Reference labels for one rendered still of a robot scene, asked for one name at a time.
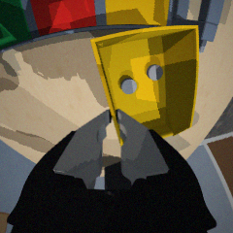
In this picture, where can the yellow bin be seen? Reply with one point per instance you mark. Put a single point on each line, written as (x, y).
(167, 105)

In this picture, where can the green bin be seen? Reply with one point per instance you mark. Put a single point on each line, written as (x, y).
(12, 22)

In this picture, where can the grey steel disc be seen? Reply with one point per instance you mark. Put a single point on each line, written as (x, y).
(128, 86)

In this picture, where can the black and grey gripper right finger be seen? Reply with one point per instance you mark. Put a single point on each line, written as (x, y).
(145, 154)

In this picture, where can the grey metal shelf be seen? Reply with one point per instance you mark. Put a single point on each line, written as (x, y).
(46, 17)

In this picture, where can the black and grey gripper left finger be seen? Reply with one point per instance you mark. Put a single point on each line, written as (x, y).
(78, 155)

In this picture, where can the grey metal disc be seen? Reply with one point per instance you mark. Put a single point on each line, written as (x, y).
(154, 72)

